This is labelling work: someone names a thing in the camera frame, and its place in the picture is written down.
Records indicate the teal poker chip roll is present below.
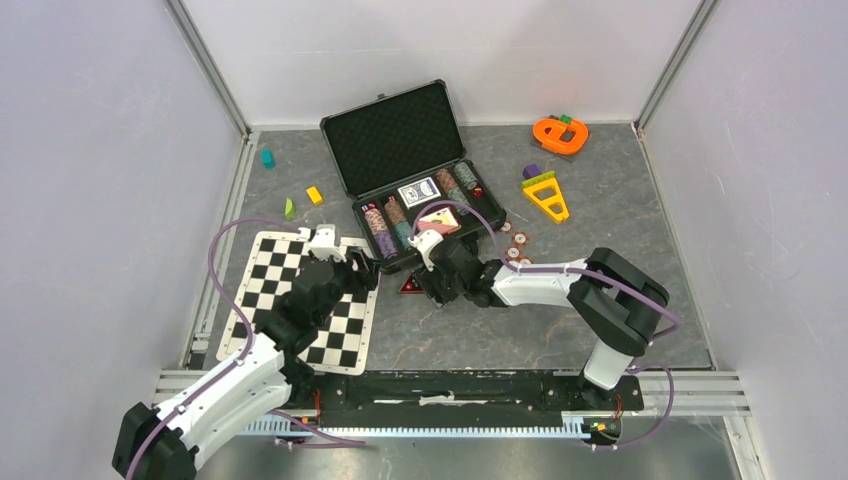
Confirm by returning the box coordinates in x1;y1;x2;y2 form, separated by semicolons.
394;221;412;250

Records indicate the purple toy block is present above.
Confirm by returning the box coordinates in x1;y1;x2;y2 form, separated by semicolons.
522;163;542;180

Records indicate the teal toy block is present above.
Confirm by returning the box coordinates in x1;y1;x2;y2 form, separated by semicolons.
260;149;276;169

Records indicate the orange toy track piece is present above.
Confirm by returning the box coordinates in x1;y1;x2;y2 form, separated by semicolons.
532;115;589;156

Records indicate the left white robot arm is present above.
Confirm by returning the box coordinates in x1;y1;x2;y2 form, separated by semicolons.
112;225;380;479

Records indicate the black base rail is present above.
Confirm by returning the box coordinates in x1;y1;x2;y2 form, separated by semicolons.
256;370;645;441

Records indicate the purple poker chip roll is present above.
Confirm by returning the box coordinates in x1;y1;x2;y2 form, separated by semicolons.
374;230;399;260

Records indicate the black white chessboard mat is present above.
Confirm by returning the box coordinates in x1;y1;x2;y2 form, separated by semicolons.
216;229;378;376

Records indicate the yellow triangle toy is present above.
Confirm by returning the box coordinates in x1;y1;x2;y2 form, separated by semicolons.
521;171;570;224

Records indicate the pink brown chip roll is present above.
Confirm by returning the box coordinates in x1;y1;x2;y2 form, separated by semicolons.
363;205;388;235

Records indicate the green half-round block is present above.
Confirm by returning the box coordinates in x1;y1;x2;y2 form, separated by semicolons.
284;198;296;219

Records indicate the grey green chip roll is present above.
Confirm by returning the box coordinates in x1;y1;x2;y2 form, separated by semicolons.
454;162;479;190

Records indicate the brown poker chip roll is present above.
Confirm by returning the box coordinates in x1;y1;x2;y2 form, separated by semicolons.
435;168;458;193

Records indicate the black poker carrying case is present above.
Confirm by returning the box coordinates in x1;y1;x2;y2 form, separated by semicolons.
320;79;506;275

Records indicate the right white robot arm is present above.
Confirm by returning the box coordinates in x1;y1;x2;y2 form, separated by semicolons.
411;230;679;408

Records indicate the red playing card deck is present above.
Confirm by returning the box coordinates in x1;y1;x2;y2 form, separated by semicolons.
417;207;461;236

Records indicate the green blue chip roll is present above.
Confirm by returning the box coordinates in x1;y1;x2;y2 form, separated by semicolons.
446;186;468;205

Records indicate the yellow toy block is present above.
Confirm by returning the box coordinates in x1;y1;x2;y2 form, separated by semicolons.
306;186;324;205

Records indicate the brown 100 chip roll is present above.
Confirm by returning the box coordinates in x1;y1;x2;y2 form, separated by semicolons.
385;197;407;226

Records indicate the blue playing card deck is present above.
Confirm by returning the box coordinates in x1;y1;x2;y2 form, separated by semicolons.
398;177;442;209

